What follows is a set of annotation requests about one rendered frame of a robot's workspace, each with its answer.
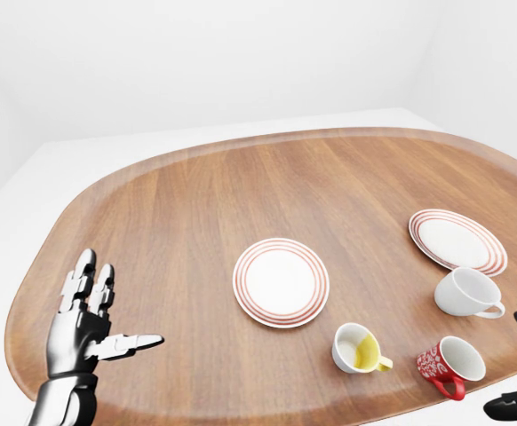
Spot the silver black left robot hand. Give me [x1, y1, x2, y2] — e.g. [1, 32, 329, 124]
[46, 248, 166, 381]

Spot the red patterned mug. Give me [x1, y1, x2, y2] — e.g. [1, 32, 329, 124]
[416, 335, 487, 402]

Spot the white mug with yellow inside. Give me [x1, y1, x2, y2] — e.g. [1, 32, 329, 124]
[330, 321, 394, 375]

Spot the white plate with red rings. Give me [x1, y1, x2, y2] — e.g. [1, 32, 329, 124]
[232, 237, 330, 330]
[408, 208, 509, 278]

